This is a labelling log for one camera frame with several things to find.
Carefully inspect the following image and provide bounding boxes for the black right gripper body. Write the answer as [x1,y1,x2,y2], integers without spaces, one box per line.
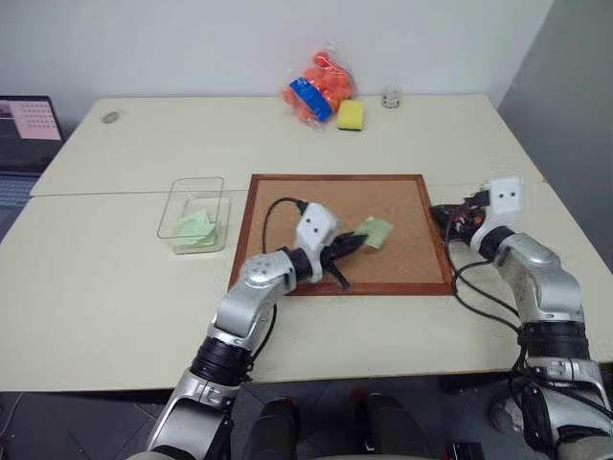
[454,204,488,233]

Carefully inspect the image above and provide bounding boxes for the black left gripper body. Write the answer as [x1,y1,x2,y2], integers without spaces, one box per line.
[322,235,361,270]

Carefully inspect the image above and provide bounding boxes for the green paper note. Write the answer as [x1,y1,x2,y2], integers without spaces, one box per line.
[355,216,396,252]

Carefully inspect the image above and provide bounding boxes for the wood-framed cork board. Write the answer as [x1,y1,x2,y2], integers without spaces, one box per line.
[228,172,456,297]

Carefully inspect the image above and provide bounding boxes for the brown tray of pushpins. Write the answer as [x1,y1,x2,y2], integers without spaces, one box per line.
[429,204,484,235]

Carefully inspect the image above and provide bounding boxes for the yellow green sponge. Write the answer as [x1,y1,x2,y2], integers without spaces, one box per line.
[335,98,368,132]

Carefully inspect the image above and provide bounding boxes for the stack of green notes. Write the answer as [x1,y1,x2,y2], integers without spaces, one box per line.
[172,209,221,248]

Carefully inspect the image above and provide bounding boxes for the clear plastic container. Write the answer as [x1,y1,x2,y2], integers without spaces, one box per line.
[156,175,233,256]

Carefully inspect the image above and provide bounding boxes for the bag of orange balls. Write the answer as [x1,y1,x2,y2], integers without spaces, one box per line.
[279,39,360,134]

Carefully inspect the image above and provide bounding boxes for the dark rounded shape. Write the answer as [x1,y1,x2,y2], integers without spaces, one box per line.
[247,397,302,460]

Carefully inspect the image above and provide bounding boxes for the open laptop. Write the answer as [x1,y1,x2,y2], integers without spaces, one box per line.
[0,95,66,208]

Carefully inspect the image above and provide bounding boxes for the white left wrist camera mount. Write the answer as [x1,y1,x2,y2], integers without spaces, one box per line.
[293,201,341,285]

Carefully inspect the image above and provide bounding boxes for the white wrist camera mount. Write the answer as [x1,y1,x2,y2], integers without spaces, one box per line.
[486,174,525,227]
[293,201,341,285]

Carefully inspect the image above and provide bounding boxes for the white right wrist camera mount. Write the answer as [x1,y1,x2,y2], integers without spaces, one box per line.
[486,174,525,227]

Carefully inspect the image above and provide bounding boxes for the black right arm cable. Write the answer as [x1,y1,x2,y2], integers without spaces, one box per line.
[442,189,533,370]

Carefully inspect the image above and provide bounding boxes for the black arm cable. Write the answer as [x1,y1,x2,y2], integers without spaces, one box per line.
[261,196,310,253]
[442,189,533,370]

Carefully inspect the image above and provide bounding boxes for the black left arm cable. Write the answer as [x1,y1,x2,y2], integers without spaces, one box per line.
[261,196,310,253]

